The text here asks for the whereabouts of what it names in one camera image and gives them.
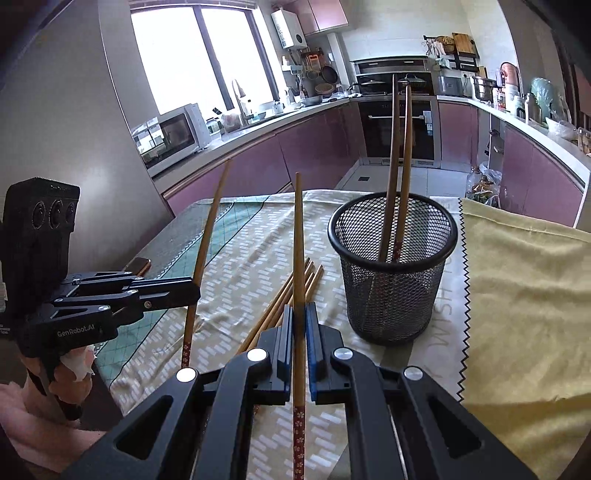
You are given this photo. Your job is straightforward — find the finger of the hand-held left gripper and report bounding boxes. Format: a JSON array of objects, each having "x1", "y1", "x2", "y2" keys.
[
  {"x1": 60, "y1": 271, "x2": 197, "y2": 296},
  {"x1": 52, "y1": 282, "x2": 202, "y2": 326}
]

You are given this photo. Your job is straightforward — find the beige patterned tablecloth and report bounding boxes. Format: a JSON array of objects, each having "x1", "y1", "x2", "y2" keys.
[{"x1": 108, "y1": 189, "x2": 467, "y2": 480}]

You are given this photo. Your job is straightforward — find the grey refrigerator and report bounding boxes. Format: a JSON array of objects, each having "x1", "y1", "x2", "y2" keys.
[{"x1": 0, "y1": 0, "x2": 176, "y2": 278}]

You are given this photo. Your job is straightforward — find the black shelf rack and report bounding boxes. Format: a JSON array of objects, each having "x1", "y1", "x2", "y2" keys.
[{"x1": 424, "y1": 32, "x2": 481, "y2": 72}]

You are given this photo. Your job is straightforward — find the bags on floor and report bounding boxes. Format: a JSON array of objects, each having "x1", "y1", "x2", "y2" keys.
[{"x1": 466, "y1": 164, "x2": 504, "y2": 204}]

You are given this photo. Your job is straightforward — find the silver countertop appliance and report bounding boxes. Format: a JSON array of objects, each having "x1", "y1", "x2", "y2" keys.
[{"x1": 436, "y1": 75, "x2": 464, "y2": 97}]

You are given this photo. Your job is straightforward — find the pink base cabinets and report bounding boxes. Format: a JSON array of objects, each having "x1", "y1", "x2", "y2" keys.
[
  {"x1": 164, "y1": 102, "x2": 365, "y2": 215},
  {"x1": 438, "y1": 102, "x2": 585, "y2": 227}
]

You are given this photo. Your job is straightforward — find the floral-tipped wooden chopstick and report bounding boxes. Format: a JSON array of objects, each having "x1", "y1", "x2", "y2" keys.
[
  {"x1": 181, "y1": 158, "x2": 232, "y2": 370},
  {"x1": 378, "y1": 74, "x2": 399, "y2": 264},
  {"x1": 292, "y1": 172, "x2": 309, "y2": 480},
  {"x1": 392, "y1": 84, "x2": 413, "y2": 265}
]

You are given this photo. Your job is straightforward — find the black mesh holder cup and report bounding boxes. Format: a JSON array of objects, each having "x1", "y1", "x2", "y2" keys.
[{"x1": 328, "y1": 193, "x2": 459, "y2": 346}]

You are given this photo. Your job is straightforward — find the white plastic bag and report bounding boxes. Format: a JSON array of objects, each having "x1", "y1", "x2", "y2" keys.
[{"x1": 547, "y1": 117, "x2": 578, "y2": 139}]

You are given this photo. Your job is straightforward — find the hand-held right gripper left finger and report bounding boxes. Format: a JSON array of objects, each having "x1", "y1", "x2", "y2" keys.
[{"x1": 60, "y1": 305, "x2": 296, "y2": 480}]

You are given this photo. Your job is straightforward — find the range hood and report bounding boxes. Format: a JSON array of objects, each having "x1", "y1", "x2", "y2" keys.
[{"x1": 350, "y1": 56, "x2": 428, "y2": 77}]

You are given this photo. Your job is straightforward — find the yellow cloth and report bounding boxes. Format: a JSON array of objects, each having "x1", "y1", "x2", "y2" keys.
[{"x1": 459, "y1": 198, "x2": 591, "y2": 480}]

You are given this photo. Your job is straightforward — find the white tissue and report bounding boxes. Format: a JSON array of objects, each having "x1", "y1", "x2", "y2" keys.
[{"x1": 59, "y1": 351, "x2": 94, "y2": 381}]

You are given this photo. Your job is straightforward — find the person's left hand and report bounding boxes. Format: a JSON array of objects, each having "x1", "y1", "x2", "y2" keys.
[{"x1": 25, "y1": 347, "x2": 96, "y2": 411}]

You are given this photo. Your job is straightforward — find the person's left forearm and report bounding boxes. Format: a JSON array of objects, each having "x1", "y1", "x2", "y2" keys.
[{"x1": 0, "y1": 382, "x2": 100, "y2": 472}]

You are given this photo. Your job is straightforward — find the pink jug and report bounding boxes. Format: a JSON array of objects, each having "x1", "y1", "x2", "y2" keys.
[{"x1": 500, "y1": 61, "x2": 522, "y2": 93}]

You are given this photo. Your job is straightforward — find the white water heater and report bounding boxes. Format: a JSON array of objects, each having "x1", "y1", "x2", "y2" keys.
[{"x1": 271, "y1": 8, "x2": 309, "y2": 49}]

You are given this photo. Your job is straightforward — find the stainless steel pot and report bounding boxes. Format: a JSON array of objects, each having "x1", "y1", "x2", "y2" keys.
[{"x1": 472, "y1": 75, "x2": 497, "y2": 102}]

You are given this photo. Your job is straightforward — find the green cutting mat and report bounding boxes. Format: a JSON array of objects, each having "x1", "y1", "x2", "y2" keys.
[{"x1": 95, "y1": 198, "x2": 271, "y2": 386}]

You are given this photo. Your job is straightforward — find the bunch of wooden chopsticks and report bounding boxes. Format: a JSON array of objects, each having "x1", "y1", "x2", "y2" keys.
[{"x1": 238, "y1": 258, "x2": 326, "y2": 356}]

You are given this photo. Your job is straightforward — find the metal kitchen faucet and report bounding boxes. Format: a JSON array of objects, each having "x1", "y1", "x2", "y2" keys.
[{"x1": 231, "y1": 79, "x2": 252, "y2": 125}]

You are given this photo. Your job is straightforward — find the green plastic bag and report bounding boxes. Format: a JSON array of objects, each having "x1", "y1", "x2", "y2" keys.
[{"x1": 531, "y1": 78, "x2": 566, "y2": 116}]

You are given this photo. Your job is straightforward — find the pink wall cabinets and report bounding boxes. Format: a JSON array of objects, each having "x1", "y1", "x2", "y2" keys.
[{"x1": 284, "y1": 0, "x2": 349, "y2": 35}]

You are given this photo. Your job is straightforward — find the kitchen window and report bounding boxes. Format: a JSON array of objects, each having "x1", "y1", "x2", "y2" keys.
[{"x1": 130, "y1": 4, "x2": 278, "y2": 116}]

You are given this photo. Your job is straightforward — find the black built-in oven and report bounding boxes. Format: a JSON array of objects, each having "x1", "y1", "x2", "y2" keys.
[{"x1": 358, "y1": 97, "x2": 439, "y2": 164}]

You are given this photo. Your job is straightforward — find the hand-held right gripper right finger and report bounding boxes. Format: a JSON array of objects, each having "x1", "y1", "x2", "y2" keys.
[{"x1": 305, "y1": 302, "x2": 539, "y2": 480}]

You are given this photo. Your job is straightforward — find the white microwave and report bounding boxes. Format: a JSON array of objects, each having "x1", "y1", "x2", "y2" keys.
[{"x1": 131, "y1": 104, "x2": 212, "y2": 169}]

